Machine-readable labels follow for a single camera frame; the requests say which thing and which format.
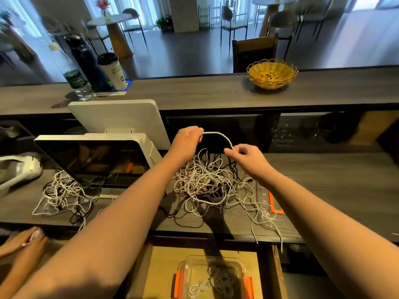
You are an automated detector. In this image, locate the person's left hand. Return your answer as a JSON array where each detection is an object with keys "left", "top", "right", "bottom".
[{"left": 165, "top": 125, "right": 205, "bottom": 167}]

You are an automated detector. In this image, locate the person's right hand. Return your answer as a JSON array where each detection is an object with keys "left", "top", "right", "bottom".
[{"left": 223, "top": 144, "right": 279, "bottom": 188}]

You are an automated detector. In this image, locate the clear container drawer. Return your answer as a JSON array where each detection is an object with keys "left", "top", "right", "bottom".
[{"left": 173, "top": 255, "right": 255, "bottom": 299}]

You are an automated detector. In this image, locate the another person's forearm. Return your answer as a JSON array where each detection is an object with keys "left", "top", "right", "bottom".
[{"left": 0, "top": 261, "right": 35, "bottom": 299}]

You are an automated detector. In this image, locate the person's left forearm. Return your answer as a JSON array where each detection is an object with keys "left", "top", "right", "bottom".
[{"left": 12, "top": 152, "right": 183, "bottom": 299}]

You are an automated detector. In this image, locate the person's right forearm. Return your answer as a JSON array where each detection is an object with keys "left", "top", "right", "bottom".
[{"left": 263, "top": 172, "right": 399, "bottom": 299}]

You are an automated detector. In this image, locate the grey wooden bar counter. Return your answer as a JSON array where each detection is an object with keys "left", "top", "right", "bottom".
[{"left": 0, "top": 66, "right": 399, "bottom": 116}]

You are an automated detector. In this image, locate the white customer display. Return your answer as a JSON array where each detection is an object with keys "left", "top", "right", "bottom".
[{"left": 69, "top": 99, "right": 172, "bottom": 151}]

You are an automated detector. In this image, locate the blue white notebook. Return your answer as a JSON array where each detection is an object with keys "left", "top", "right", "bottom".
[{"left": 94, "top": 81, "right": 133, "bottom": 97}]

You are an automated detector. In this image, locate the yellow woven basket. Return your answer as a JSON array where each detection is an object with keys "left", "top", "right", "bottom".
[{"left": 246, "top": 59, "right": 299, "bottom": 91}]

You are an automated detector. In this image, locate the white touchscreen monitor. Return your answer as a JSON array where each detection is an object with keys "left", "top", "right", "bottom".
[{"left": 34, "top": 134, "right": 164, "bottom": 188}]

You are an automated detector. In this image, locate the white paper coffee cup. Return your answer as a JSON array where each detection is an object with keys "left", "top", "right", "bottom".
[{"left": 97, "top": 53, "right": 128, "bottom": 91}]

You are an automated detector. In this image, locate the brown wooden chair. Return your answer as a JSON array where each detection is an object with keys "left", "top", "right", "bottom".
[{"left": 232, "top": 36, "right": 279, "bottom": 74}]

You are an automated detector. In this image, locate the green potted plant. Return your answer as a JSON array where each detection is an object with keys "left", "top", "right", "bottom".
[{"left": 155, "top": 15, "right": 175, "bottom": 32}]

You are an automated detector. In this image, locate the clear plastic water bottle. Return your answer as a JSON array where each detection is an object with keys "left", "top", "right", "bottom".
[{"left": 49, "top": 42, "right": 94, "bottom": 101}]

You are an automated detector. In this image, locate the black thermos bottle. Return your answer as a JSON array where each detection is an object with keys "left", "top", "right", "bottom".
[{"left": 64, "top": 34, "right": 113, "bottom": 93}]

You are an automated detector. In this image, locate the wooden drawer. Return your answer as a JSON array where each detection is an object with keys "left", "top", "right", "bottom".
[{"left": 128, "top": 236, "right": 289, "bottom": 299}]

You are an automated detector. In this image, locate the flat cardboard sheet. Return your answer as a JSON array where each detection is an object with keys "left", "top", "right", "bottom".
[{"left": 349, "top": 110, "right": 399, "bottom": 146}]

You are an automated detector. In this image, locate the black metal chair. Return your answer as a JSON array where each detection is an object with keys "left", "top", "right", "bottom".
[
  {"left": 121, "top": 8, "right": 149, "bottom": 49},
  {"left": 269, "top": 10, "right": 300, "bottom": 60},
  {"left": 220, "top": 3, "right": 249, "bottom": 49}
]

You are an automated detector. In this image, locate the round wooden table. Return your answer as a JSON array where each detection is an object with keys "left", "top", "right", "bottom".
[
  {"left": 252, "top": 0, "right": 295, "bottom": 38},
  {"left": 87, "top": 13, "right": 135, "bottom": 59}
]

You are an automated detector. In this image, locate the pink flower vase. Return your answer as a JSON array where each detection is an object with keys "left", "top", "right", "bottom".
[{"left": 95, "top": 0, "right": 112, "bottom": 22}]

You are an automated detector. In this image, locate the white headset device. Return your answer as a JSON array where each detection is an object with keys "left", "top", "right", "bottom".
[{"left": 0, "top": 152, "right": 43, "bottom": 197}]

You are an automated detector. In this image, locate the clear lid orange handle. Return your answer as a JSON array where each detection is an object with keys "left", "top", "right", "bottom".
[{"left": 256, "top": 180, "right": 288, "bottom": 231}]

